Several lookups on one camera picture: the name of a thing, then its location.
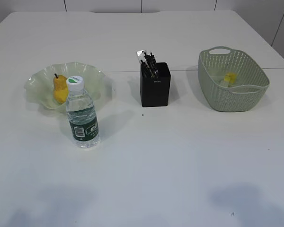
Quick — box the black gel pen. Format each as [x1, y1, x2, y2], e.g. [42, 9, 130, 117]
[150, 52, 159, 77]
[144, 52, 157, 77]
[140, 60, 151, 78]

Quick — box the clear plastic ruler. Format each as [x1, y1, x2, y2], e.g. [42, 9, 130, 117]
[137, 50, 148, 64]

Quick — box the clear plastic water bottle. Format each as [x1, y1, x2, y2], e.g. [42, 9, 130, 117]
[66, 76, 99, 148]

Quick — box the yellow pear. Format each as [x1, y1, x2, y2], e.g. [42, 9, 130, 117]
[53, 73, 69, 104]

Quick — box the yellow waste paper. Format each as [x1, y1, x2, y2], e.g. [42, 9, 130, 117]
[219, 72, 237, 87]

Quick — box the black square pen holder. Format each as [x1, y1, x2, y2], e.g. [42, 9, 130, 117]
[140, 62, 171, 107]

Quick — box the green wavy glass plate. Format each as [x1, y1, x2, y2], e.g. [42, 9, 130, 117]
[24, 62, 107, 113]

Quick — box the green perforated plastic basket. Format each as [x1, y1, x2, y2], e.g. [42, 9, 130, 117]
[198, 46, 270, 112]

